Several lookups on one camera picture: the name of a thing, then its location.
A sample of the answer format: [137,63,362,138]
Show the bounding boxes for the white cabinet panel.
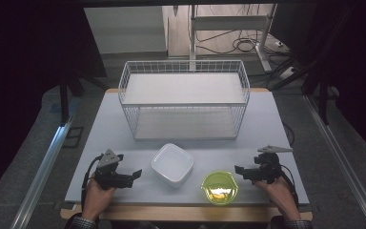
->
[83,6,168,55]

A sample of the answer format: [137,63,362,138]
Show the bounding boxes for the dark curtain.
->
[271,3,366,156]
[0,3,108,204]

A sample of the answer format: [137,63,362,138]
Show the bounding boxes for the white standing desk frame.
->
[189,3,278,73]

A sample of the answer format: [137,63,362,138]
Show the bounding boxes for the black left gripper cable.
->
[80,154,105,212]

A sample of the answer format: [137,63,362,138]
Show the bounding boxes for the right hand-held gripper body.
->
[254,145,294,185]

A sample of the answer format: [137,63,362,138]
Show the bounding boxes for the aluminium rail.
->
[302,94,366,229]
[10,97,79,229]

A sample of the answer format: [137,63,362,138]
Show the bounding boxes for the person's left hand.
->
[81,176,117,221]

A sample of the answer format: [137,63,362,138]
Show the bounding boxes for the white power strip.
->
[278,66,297,80]

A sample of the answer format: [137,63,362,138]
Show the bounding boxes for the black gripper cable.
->
[277,162,300,209]
[80,154,105,212]

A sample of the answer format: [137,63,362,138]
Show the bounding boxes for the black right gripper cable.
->
[277,162,300,209]

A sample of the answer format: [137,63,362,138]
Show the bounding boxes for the grey table mat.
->
[64,90,311,206]

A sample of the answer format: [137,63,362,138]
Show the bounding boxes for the black cable beside table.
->
[281,121,296,148]

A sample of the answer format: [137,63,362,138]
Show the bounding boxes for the black metal stand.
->
[301,71,332,126]
[58,71,109,126]

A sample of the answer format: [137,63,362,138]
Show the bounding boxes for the black floor cables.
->
[195,28,291,55]

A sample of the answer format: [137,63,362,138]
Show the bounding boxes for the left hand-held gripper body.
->
[93,148,125,191]

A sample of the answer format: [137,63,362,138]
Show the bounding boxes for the white wire rack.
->
[117,59,252,141]

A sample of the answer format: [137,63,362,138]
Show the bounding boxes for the black floor frame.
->
[61,126,85,149]

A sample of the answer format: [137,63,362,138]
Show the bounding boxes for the person's right hand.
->
[252,176,301,221]

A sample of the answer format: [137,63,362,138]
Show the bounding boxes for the white square bowl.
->
[150,142,195,189]

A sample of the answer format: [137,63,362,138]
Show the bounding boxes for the green translucent bowl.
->
[201,170,239,206]

